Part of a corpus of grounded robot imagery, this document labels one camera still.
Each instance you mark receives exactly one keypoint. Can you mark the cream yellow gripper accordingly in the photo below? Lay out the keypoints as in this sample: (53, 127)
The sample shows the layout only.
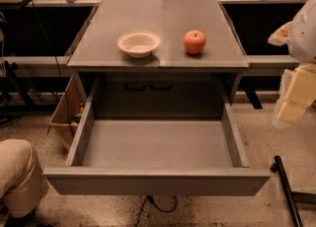
(304, 38)

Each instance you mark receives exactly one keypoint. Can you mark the grey top drawer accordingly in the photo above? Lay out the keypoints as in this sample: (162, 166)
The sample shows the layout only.
(173, 137)

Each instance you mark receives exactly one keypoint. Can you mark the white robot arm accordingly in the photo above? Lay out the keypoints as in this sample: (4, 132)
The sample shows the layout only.
(299, 34)

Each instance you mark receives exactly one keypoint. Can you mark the grey drawer cabinet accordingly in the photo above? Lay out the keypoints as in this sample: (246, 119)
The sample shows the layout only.
(158, 33)

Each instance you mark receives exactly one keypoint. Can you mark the black metal stand leg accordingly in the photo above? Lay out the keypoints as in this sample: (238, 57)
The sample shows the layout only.
(277, 167)

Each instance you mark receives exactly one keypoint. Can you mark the red apple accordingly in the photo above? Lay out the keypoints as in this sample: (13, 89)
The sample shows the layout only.
(194, 42)

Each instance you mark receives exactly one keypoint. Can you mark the white paper bowl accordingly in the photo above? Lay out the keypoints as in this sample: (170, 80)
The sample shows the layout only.
(138, 44)

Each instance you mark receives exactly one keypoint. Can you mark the cardboard box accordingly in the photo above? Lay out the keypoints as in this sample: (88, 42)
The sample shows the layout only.
(63, 120)

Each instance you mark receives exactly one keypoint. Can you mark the person's beige trouser leg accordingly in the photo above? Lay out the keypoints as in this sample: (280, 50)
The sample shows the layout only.
(22, 184)

